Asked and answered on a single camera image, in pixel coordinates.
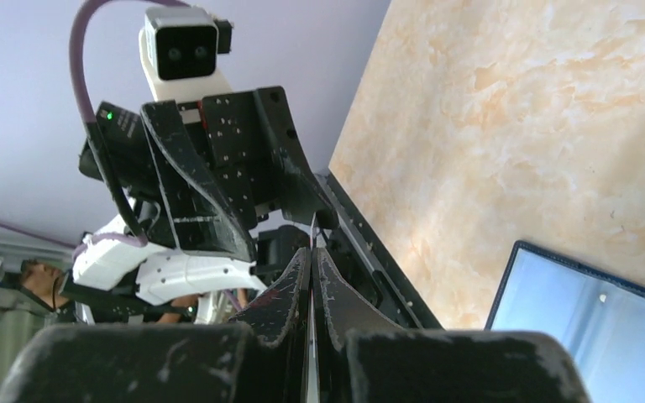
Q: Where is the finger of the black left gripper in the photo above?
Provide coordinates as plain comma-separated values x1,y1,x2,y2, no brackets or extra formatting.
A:
140,101,257,262
253,86,338,229

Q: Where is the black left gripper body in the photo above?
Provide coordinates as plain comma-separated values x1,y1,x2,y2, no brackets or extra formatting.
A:
77,92,291,251

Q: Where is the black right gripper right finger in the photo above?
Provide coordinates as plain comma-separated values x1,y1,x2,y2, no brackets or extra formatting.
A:
312,248,590,402

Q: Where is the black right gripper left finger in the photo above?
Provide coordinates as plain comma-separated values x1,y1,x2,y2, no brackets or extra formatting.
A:
0,248,311,402

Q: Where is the blue leather card holder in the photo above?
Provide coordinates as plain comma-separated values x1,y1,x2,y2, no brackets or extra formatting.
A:
485,240,645,402

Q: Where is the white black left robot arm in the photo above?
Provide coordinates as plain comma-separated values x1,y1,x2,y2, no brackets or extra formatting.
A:
61,86,338,323

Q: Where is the person behind the table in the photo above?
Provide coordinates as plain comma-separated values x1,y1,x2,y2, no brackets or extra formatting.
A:
20,259,199,324

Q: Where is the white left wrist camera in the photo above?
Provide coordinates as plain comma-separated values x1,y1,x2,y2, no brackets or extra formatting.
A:
139,1,233,102

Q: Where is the aluminium frame rail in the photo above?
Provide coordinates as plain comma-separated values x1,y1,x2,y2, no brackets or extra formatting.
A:
0,236,71,317

